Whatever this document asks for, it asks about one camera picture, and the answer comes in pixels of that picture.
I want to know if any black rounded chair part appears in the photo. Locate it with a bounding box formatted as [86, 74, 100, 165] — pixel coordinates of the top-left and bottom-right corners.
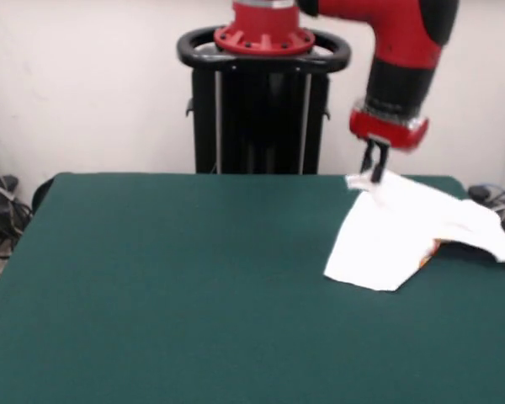
[32, 176, 56, 211]

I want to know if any black cable tangle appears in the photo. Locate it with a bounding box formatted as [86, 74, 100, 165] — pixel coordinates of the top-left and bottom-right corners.
[0, 134, 33, 258]

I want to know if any grey swivel chair base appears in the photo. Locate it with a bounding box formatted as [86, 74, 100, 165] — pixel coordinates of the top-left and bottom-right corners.
[479, 204, 505, 224]

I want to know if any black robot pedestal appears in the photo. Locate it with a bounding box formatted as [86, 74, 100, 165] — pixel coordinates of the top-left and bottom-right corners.
[176, 24, 353, 176]

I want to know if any dark green table cloth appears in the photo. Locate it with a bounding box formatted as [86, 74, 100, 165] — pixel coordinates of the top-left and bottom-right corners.
[0, 171, 505, 404]

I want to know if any white printed T-shirt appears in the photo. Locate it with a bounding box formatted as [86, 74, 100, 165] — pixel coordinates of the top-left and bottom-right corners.
[322, 169, 505, 292]

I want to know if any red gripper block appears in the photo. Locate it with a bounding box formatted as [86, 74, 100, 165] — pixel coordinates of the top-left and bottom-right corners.
[348, 98, 430, 184]

